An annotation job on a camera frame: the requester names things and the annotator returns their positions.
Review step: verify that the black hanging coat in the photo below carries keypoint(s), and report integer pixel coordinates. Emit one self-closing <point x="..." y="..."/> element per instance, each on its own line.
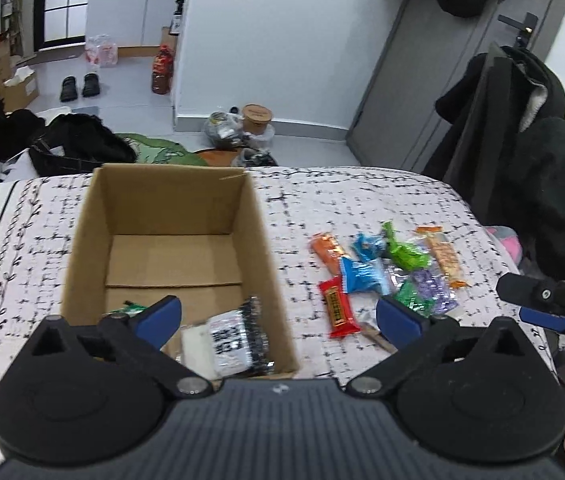
<point x="507" y="135"/>

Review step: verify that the white kitchen cabinet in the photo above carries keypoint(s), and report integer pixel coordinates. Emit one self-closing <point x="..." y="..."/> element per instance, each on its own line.
<point x="127" y="5"/>

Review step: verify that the orange snack packet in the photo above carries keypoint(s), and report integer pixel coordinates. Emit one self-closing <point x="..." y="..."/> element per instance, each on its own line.
<point x="330" y="252"/>

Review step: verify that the green rug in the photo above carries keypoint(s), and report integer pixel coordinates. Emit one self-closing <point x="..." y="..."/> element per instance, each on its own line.
<point x="162" y="150"/>

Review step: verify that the black bag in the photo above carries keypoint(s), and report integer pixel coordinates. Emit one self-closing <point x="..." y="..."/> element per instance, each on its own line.
<point x="82" y="145"/>

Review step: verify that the purple snack packet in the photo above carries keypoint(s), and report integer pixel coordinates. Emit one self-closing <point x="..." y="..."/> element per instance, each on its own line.
<point x="432" y="287"/>

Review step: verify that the green striped snack packet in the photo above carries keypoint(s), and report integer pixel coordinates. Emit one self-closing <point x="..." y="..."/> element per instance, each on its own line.
<point x="130" y="308"/>

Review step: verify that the light green snack packet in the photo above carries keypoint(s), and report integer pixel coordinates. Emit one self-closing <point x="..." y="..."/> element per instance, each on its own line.
<point x="407" y="255"/>

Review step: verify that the pink cloth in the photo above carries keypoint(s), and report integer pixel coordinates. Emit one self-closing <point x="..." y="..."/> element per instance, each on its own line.
<point x="505" y="242"/>

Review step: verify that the pink plastic bag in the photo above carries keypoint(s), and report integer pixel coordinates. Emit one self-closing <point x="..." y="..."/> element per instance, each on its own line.
<point x="101" y="50"/>

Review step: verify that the dark framed sliding door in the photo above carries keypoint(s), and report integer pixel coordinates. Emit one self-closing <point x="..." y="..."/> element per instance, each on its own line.
<point x="62" y="5"/>

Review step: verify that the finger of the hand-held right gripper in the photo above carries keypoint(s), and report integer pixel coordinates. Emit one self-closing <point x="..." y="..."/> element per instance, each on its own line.
<point x="542" y="317"/>
<point x="532" y="291"/>

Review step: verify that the black slipper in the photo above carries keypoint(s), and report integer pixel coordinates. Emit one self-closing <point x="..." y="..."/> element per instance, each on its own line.
<point x="91" y="84"/>
<point x="69" y="87"/>

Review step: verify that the clear snack packet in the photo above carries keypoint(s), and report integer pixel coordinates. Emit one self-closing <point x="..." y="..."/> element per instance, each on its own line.
<point x="368" y="326"/>

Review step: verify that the black and white printed blanket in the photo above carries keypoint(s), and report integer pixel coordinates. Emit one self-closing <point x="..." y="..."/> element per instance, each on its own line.
<point x="322" y="200"/>

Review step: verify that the blue snack packet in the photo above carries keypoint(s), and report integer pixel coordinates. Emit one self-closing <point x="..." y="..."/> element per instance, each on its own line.
<point x="368" y="246"/>
<point x="362" y="275"/>

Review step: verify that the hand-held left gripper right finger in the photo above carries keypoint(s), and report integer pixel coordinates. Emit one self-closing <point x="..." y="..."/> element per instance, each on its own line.
<point x="396" y="321"/>

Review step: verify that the brown lidded bucket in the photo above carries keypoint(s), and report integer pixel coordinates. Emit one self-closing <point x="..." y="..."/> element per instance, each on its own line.
<point x="257" y="117"/>

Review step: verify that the black spray bottle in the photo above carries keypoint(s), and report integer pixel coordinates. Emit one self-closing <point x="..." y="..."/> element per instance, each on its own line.
<point x="177" y="17"/>

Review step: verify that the orange and beige snack bar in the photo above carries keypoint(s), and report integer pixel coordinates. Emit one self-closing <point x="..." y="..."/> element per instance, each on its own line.
<point x="442" y="255"/>

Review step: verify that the low cardboard carton with paper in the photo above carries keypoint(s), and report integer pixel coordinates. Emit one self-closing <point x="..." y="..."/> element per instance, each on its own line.
<point x="22" y="87"/>

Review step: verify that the clear bag of cans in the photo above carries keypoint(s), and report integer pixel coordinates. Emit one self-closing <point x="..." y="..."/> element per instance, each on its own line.
<point x="222" y="130"/>

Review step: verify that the grey door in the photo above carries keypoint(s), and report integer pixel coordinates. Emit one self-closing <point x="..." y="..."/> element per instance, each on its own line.
<point x="412" y="85"/>

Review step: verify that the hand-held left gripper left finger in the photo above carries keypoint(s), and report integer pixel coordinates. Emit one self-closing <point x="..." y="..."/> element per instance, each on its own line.
<point x="160" y="319"/>

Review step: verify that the brown round mat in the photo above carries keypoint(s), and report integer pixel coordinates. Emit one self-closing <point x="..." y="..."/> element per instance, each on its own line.
<point x="217" y="158"/>

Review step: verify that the red snack bar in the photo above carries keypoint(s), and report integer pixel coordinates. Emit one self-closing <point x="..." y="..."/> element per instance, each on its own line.
<point x="338" y="310"/>

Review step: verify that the brown cardboard box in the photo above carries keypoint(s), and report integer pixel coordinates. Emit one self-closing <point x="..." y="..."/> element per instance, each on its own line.
<point x="172" y="260"/>

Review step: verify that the dark green snack packet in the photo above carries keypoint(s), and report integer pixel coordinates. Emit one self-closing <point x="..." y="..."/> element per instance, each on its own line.
<point x="412" y="300"/>

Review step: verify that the black and white snack packet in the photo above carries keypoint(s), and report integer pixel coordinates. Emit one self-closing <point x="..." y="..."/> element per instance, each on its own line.
<point x="232" y="342"/>

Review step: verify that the small clear plastic bag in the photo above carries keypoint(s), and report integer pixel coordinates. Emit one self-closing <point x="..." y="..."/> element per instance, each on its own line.
<point x="255" y="157"/>

